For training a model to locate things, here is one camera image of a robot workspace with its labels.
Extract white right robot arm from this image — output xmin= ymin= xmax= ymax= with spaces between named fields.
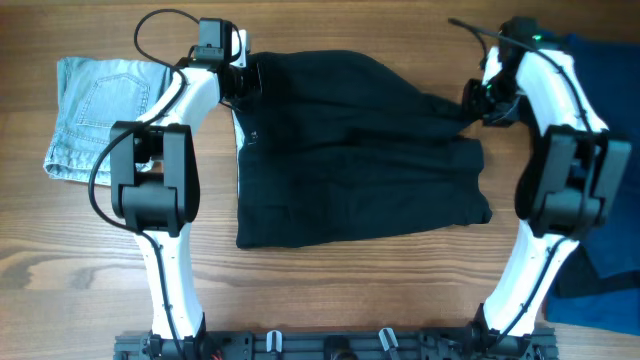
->
xmin=462 ymin=16 xmax=631 ymax=351

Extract black shorts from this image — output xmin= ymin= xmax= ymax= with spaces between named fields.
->
xmin=235 ymin=50 xmax=492 ymax=249

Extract black garment in pile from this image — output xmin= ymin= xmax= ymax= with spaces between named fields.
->
xmin=552 ymin=246 xmax=639 ymax=298

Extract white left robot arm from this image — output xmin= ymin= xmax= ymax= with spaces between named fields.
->
xmin=109 ymin=60 xmax=260 ymax=344

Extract folded light blue jeans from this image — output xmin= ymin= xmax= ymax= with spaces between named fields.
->
xmin=43 ymin=57 xmax=171 ymax=183

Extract blue garment in pile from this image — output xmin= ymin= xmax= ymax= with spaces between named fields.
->
xmin=545 ymin=35 xmax=639 ymax=335

